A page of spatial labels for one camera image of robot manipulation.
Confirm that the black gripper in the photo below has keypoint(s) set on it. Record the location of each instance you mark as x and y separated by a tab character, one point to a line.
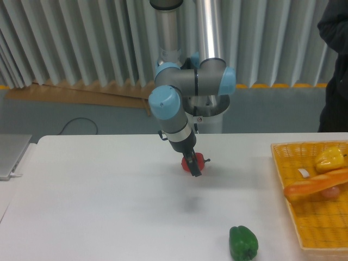
195	164

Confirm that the red bell pepper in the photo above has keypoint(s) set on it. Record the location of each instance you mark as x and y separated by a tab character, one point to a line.
201	161

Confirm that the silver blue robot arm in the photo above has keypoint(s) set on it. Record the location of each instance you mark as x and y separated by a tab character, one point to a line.
189	92

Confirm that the yellow woven basket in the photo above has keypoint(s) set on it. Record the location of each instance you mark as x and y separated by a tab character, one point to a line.
320	223

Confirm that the green bell pepper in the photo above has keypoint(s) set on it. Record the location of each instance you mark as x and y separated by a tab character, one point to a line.
243	244

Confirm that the brown cardboard sheet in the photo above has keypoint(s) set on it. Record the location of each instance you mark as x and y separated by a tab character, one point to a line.
126	95

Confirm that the white paper label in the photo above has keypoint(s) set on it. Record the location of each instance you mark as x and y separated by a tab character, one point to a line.
304	173

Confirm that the orange baguette bread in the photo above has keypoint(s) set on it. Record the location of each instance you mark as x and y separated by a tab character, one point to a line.
316	184

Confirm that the yellow bell pepper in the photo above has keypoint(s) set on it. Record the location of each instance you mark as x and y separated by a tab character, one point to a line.
330	159

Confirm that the pink round fruit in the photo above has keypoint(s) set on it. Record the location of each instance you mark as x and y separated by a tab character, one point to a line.
332	192

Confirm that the silver laptop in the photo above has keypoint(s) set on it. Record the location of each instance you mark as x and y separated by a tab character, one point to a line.
13	147

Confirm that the person in black clothes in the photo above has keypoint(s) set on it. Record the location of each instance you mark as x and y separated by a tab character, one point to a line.
333	31

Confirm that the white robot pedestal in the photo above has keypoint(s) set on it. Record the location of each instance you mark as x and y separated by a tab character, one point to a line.
212	119

